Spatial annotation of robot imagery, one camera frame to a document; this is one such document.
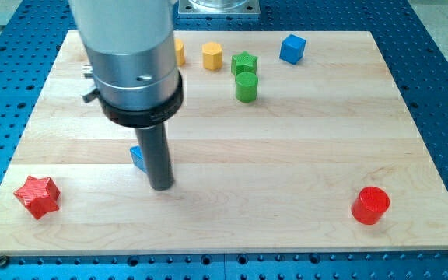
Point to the blue triangle block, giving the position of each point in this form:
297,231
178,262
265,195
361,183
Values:
137,158

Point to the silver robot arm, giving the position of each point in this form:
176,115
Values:
130,45

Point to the yellow block behind arm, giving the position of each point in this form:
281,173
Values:
179,52

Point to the wooden board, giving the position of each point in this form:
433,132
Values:
278,174

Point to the green cylinder block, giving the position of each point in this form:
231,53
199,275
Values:
246,87

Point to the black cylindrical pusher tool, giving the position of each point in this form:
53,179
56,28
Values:
156,156

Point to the green star block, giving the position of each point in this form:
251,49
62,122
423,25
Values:
243,62

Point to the yellow hexagon block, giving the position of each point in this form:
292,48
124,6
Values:
211,56

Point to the blue cube block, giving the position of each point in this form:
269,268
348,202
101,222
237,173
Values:
292,49

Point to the red cylinder block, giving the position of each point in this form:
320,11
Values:
370,205

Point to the red star block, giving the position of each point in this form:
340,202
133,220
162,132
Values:
38,196

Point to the left board clamp screw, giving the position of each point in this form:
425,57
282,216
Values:
4,261

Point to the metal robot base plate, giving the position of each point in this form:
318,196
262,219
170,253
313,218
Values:
219,8

